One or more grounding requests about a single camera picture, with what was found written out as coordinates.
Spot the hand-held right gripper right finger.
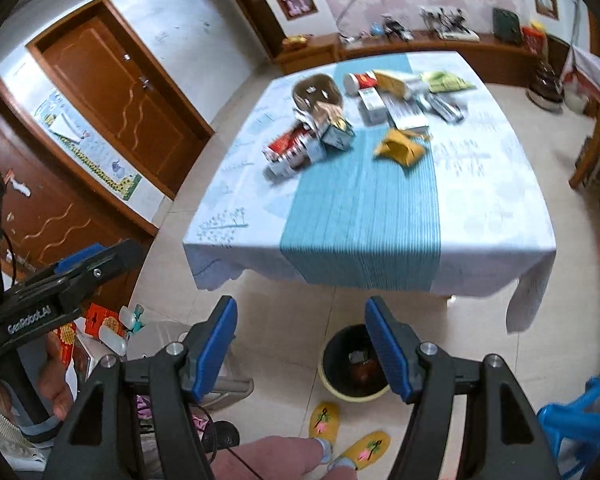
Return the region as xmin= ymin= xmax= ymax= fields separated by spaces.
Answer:
xmin=364 ymin=295 xmax=563 ymax=480

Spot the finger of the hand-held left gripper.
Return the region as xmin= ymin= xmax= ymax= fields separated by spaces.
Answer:
xmin=55 ymin=243 xmax=106 ymax=273
xmin=52 ymin=238 xmax=144 ymax=303

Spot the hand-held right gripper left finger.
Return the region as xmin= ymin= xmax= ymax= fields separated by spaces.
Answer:
xmin=42 ymin=295 xmax=238 ymax=480

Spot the black bin with yellow rim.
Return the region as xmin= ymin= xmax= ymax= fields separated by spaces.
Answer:
xmin=317 ymin=324 xmax=393 ymax=405

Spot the red white packet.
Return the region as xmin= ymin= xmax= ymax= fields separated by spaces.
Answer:
xmin=265 ymin=125 xmax=326 ymax=179

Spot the yellow snack bag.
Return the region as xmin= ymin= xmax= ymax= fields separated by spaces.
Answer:
xmin=373 ymin=127 xmax=431 ymax=168

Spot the blue white carton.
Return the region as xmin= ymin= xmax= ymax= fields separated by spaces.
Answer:
xmin=319 ymin=119 xmax=356 ymax=152

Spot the long white box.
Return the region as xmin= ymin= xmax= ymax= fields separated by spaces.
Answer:
xmin=382 ymin=92 xmax=429 ymax=130

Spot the small white box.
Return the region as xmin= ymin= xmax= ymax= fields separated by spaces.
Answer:
xmin=357 ymin=87 xmax=388 ymax=126

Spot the paper wrapper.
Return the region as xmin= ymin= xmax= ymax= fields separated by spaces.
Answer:
xmin=294 ymin=101 xmax=345 ymax=133

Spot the silver wrapper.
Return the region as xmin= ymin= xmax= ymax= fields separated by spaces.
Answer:
xmin=415 ymin=91 xmax=468 ymax=123

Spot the brown paper cup carrier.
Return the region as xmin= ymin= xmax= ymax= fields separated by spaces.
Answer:
xmin=291 ymin=73 xmax=344 ymax=111

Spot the yellow carton box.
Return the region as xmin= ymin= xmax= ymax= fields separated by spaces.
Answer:
xmin=372 ymin=69 xmax=423 ymax=102

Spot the red white paper cup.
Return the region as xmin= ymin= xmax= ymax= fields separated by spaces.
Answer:
xmin=343 ymin=71 xmax=378 ymax=97

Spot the green snack packet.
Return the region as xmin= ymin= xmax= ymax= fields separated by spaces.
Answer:
xmin=420 ymin=70 xmax=477 ymax=95

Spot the person's left forearm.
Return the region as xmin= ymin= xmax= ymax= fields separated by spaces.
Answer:
xmin=0 ymin=377 xmax=48 ymax=473

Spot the person's left hand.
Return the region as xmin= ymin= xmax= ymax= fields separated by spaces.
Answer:
xmin=36 ymin=357 xmax=77 ymax=420

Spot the red paper packet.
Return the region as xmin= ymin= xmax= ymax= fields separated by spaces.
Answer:
xmin=82 ymin=302 xmax=123 ymax=341

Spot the brown wooden door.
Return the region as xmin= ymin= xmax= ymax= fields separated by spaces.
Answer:
xmin=0 ymin=74 xmax=160 ymax=306
xmin=26 ymin=0 xmax=216 ymax=201

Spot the yellow slipper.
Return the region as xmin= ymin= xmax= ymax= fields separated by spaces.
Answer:
xmin=307 ymin=401 xmax=342 ymax=448
xmin=332 ymin=430 xmax=392 ymax=468

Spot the person's leg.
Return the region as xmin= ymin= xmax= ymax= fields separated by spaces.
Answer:
xmin=212 ymin=435 xmax=331 ymax=480

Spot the table with blue-white cloth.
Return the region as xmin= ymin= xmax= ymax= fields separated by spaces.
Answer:
xmin=182 ymin=51 xmax=558 ymax=333

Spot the blue plastic stool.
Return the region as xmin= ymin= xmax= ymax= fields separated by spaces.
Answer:
xmin=536 ymin=377 xmax=600 ymax=480

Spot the small wooden cabinet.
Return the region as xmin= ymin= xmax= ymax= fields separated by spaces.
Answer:
xmin=272 ymin=35 xmax=342 ymax=76

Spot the dark wooden door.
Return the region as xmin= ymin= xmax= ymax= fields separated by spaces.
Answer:
xmin=210 ymin=0 xmax=286 ymax=58

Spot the wooden television cabinet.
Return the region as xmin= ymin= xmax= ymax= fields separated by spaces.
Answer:
xmin=339 ymin=27 xmax=546 ymax=87

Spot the dark ceramic jar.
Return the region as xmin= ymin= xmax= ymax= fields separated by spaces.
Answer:
xmin=527 ymin=57 xmax=566 ymax=111

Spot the white bucket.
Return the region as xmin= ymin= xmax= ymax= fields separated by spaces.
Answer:
xmin=564 ymin=72 xmax=588 ymax=113

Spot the black device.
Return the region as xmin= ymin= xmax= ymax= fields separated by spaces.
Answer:
xmin=382 ymin=17 xmax=415 ymax=42

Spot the red basket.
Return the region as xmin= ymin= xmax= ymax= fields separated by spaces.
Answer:
xmin=522 ymin=21 xmax=546 ymax=55

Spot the wooden table with pink cloth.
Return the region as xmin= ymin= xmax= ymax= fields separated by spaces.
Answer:
xmin=567 ymin=42 xmax=600 ymax=191

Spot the dark green appliance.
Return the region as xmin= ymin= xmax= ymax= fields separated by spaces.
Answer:
xmin=492 ymin=7 xmax=523 ymax=45

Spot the wall poster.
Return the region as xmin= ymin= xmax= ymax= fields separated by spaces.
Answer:
xmin=32 ymin=87 xmax=143 ymax=203

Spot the black cable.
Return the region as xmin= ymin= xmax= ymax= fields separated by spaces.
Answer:
xmin=192 ymin=402 xmax=263 ymax=480

